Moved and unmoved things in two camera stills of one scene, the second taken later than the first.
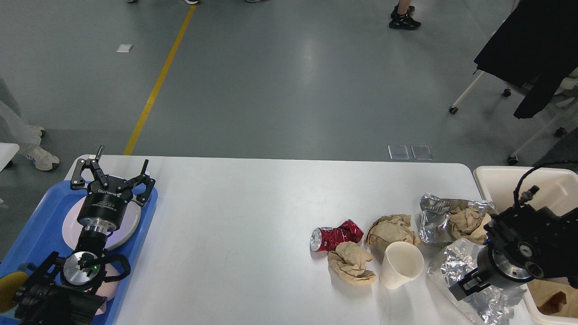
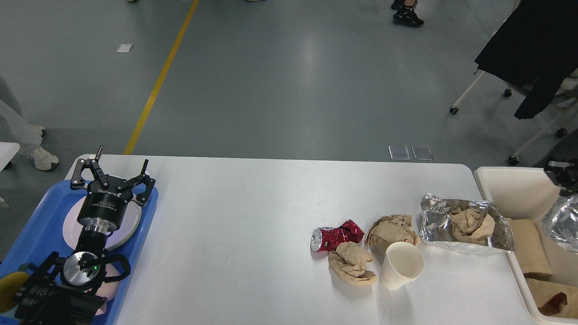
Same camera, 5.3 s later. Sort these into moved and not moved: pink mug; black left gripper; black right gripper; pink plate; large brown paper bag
Moved: black right gripper
Not moved: large brown paper bag; black left gripper; pink mug; pink plate
